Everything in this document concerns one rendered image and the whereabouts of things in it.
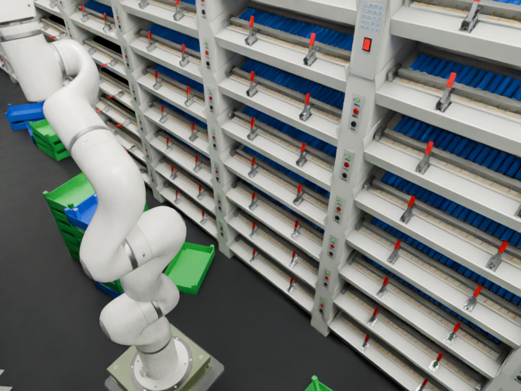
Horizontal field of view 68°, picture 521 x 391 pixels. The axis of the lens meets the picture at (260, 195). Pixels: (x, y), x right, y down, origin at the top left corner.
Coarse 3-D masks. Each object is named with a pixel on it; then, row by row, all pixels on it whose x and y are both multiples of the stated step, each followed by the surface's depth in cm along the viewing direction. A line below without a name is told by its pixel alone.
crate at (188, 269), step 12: (180, 252) 226; (192, 252) 228; (204, 252) 228; (180, 264) 221; (192, 264) 221; (204, 264) 221; (168, 276) 214; (180, 276) 214; (192, 276) 214; (204, 276) 214; (180, 288) 204; (192, 288) 201
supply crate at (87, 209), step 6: (90, 198) 184; (78, 204) 180; (84, 204) 182; (90, 204) 186; (96, 204) 188; (66, 210) 172; (72, 210) 177; (78, 210) 180; (84, 210) 183; (90, 210) 184; (72, 216) 173; (84, 216) 181; (90, 216) 181; (72, 222) 176; (78, 222) 172; (84, 222) 170; (84, 228) 173
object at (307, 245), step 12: (240, 180) 197; (228, 192) 194; (240, 204) 188; (264, 204) 184; (264, 216) 180; (276, 228) 175; (288, 228) 173; (300, 228) 172; (288, 240) 175; (300, 240) 168; (312, 240) 167; (312, 252) 164
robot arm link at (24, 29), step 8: (8, 24) 78; (16, 24) 79; (24, 24) 79; (32, 24) 80; (0, 32) 79; (8, 32) 78; (16, 32) 78; (24, 32) 79; (32, 32) 80; (40, 32) 82; (0, 40) 81; (8, 40) 79
